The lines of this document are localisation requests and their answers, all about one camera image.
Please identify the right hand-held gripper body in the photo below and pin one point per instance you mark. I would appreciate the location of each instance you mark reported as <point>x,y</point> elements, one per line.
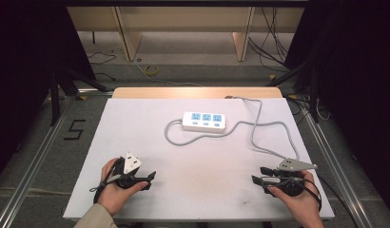
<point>293,164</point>

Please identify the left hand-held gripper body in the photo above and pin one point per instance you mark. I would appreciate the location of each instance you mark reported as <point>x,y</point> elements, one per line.
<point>132,163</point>

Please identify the person's left hand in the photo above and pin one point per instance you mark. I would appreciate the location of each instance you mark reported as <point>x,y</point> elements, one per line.
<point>112,196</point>

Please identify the person's right hand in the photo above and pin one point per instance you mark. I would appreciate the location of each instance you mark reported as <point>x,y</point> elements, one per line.
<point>305,204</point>

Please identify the white table mat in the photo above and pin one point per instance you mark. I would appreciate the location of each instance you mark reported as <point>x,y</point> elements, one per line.
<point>183,164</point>

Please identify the black metal stand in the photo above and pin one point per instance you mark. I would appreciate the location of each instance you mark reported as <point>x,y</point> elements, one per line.
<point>55,95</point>
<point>314,95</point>

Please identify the white power strip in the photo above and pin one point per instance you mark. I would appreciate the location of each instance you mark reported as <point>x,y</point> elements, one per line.
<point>204,122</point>

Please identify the yellow tape roll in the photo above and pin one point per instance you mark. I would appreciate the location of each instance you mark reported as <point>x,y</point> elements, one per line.
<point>151,70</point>

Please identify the black curtain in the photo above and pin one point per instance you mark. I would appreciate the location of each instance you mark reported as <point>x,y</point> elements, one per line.
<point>358,79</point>
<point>22,79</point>

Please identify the beige wooden desk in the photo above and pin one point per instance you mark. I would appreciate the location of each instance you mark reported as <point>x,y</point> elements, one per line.
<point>183,19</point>

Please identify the aluminium floor rail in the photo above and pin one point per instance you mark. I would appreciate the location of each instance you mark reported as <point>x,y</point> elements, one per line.
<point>342,177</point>
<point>34,164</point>

